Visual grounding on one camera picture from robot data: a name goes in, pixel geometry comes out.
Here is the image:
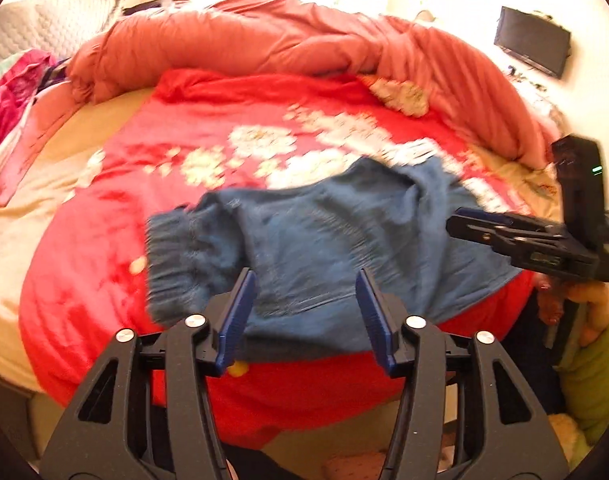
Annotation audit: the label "salmon pink comforter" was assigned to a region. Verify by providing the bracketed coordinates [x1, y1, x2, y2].
[67, 0, 559, 169]

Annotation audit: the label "blue denim pants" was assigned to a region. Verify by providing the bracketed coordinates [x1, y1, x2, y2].
[146, 156, 531, 362]

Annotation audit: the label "beige mattress sheet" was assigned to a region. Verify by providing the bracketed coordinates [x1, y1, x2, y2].
[0, 84, 152, 394]

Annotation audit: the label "green right sleeve forearm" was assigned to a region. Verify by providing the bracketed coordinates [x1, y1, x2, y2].
[557, 306, 609, 445]

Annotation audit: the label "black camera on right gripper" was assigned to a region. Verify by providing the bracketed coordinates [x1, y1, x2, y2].
[552, 134, 605, 252]

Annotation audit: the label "magenta patterned clothes pile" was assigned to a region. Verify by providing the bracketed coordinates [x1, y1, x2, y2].
[0, 49, 69, 161]

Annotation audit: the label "right hand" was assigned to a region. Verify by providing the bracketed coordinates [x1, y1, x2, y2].
[533, 274, 609, 348]

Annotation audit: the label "black wall television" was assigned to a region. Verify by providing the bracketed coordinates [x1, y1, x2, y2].
[493, 6, 571, 79]

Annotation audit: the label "pink folded cloth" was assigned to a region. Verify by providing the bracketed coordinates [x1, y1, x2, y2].
[0, 80, 82, 207]

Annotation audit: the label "red floral bedsheet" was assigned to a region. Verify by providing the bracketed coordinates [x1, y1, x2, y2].
[19, 70, 531, 448]

